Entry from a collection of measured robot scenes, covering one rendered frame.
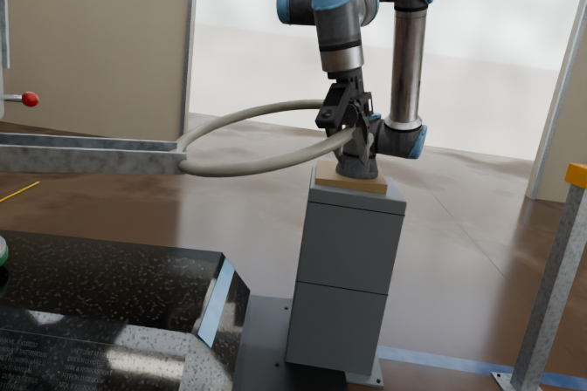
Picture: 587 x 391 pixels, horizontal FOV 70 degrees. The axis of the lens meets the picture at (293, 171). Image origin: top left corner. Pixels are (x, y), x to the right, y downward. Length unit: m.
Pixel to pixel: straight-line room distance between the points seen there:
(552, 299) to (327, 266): 0.97
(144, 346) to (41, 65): 6.16
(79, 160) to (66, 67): 5.72
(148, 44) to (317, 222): 4.72
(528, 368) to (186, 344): 1.76
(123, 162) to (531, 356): 1.91
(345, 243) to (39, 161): 1.22
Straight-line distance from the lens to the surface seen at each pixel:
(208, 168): 0.87
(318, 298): 1.89
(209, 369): 0.86
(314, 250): 1.79
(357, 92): 0.94
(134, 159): 0.93
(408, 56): 1.58
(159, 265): 1.04
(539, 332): 2.22
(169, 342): 0.83
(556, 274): 2.11
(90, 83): 6.48
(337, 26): 0.86
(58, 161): 0.93
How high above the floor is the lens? 1.32
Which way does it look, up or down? 14 degrees down
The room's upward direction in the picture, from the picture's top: 8 degrees clockwise
